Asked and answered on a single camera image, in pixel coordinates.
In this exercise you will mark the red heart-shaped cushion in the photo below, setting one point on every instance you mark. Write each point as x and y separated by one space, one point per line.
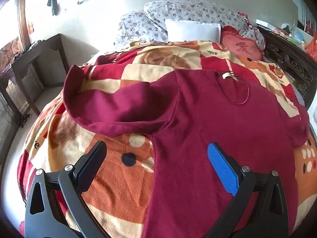
241 44

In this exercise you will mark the floral pillow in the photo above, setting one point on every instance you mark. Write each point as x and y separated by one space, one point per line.
138 27

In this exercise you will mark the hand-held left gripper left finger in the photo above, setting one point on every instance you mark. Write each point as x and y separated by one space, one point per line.
90 166

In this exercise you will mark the orange plastic bag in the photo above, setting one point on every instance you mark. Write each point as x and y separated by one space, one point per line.
312 48

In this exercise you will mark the orange red printed blanket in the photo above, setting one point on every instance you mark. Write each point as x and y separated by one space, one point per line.
118 198

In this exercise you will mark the floral pillows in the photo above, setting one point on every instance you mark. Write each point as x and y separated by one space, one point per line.
198 8

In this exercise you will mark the grey hanging cloth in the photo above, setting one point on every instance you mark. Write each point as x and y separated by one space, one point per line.
52 0

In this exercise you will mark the white box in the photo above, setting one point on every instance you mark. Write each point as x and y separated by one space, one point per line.
264 23

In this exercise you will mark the carved dark wooden headboard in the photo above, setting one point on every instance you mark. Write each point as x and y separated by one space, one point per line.
289 59

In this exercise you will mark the dark wooden table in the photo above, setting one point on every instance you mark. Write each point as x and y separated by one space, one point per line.
37 52

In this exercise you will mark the white pillow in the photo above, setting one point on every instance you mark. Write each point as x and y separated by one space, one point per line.
193 31

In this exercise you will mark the maroon t-shirt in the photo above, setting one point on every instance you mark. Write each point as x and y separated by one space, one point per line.
198 119

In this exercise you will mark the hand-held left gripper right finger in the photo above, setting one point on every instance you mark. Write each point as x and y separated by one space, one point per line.
223 168

